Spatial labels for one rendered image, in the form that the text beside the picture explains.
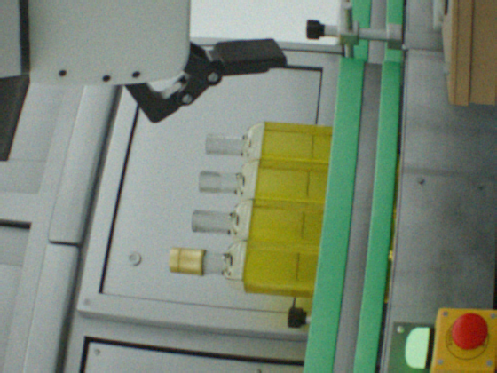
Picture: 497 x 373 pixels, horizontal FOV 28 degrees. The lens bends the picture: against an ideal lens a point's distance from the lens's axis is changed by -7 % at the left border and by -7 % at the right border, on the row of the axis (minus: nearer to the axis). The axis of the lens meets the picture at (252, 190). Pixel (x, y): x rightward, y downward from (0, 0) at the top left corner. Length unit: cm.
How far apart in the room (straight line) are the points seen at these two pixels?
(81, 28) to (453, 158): 72
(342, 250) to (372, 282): 5
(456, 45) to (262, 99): 76
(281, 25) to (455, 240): 63
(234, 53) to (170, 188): 92
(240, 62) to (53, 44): 12
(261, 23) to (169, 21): 109
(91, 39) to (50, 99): 114
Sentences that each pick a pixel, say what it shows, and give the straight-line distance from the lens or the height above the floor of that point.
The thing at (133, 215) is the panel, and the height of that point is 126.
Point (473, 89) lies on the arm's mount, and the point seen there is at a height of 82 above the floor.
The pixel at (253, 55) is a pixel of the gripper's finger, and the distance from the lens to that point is 63.
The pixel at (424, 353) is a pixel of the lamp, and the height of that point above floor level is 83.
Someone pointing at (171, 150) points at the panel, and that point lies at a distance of 158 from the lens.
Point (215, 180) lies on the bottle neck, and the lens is 138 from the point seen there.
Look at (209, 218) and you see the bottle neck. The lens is 135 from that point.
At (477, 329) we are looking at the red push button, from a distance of 103.
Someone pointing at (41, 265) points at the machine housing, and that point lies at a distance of 155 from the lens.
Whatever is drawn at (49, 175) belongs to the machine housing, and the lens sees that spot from 163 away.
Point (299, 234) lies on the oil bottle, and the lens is 132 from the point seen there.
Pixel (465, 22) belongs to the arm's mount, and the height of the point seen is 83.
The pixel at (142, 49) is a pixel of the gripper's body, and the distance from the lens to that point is 60.
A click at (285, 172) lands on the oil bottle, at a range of 136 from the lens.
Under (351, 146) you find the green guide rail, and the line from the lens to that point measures 125.
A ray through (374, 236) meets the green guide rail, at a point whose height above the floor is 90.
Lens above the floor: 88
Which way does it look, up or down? 8 degrees up
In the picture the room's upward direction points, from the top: 86 degrees counter-clockwise
